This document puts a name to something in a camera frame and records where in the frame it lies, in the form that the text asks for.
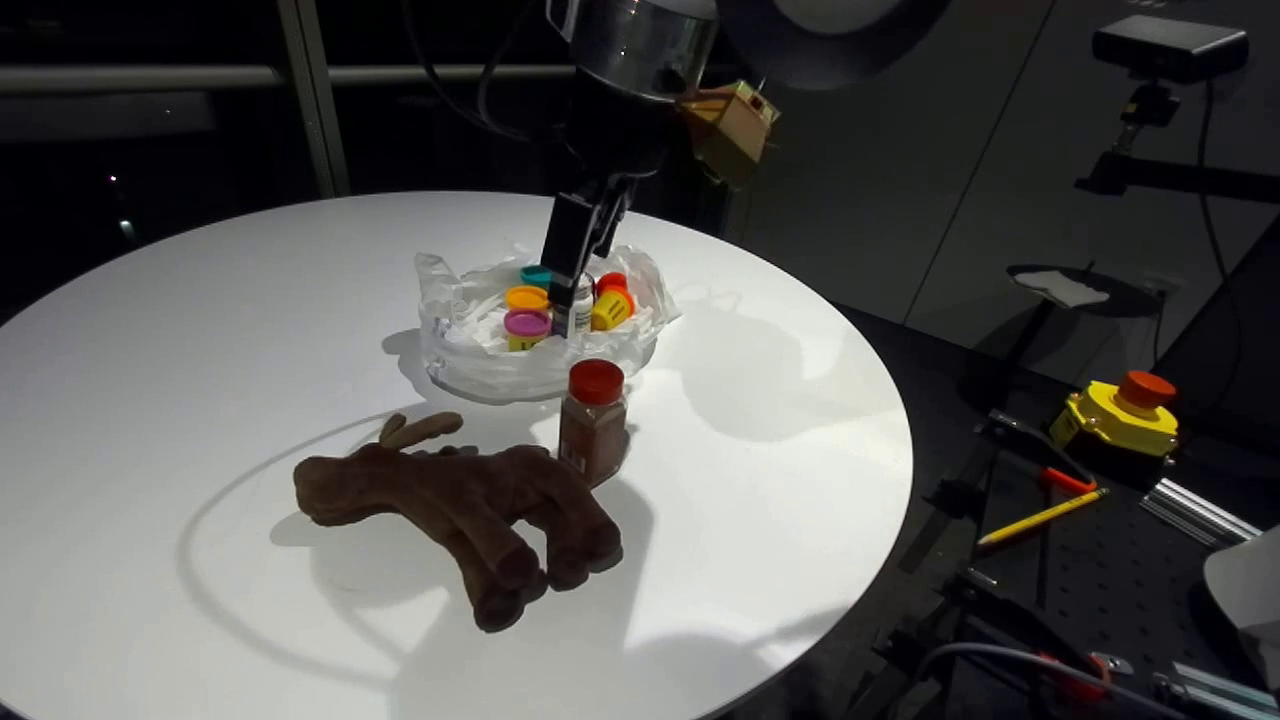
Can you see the brown plush moose toy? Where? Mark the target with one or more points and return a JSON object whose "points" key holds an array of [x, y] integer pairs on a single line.
{"points": [[454, 504]]}

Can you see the tub with teal lid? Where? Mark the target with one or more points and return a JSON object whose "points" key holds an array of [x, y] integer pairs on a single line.
{"points": [[534, 274]]}

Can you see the grey vertical window post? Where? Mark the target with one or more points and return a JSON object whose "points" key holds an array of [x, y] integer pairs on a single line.
{"points": [[313, 101]]}

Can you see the white plastic bag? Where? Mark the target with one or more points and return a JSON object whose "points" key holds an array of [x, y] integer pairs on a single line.
{"points": [[472, 358]]}

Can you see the yellow emergency stop button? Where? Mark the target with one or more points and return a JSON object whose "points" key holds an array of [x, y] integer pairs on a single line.
{"points": [[1117, 411]]}

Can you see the yellow wrist camera box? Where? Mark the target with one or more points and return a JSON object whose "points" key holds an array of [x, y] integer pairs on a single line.
{"points": [[734, 124]]}

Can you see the grey flat plate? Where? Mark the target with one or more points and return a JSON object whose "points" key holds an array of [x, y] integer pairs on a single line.
{"points": [[1063, 284]]}

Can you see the brown jar with red lid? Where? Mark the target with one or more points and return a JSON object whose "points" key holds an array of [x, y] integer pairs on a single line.
{"points": [[592, 427]]}

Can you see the grey horizontal railing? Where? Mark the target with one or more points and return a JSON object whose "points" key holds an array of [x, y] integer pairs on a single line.
{"points": [[135, 77]]}

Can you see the yellow pencil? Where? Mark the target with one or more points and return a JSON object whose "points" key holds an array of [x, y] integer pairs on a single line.
{"points": [[1041, 518]]}

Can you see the black camera on stand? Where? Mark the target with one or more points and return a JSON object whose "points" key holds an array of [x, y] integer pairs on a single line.
{"points": [[1170, 46]]}

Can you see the silver aluminium profile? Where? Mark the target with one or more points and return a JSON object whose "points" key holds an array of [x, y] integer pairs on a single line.
{"points": [[1203, 504]]}

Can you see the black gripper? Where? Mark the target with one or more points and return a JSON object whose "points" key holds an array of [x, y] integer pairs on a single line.
{"points": [[607, 155]]}

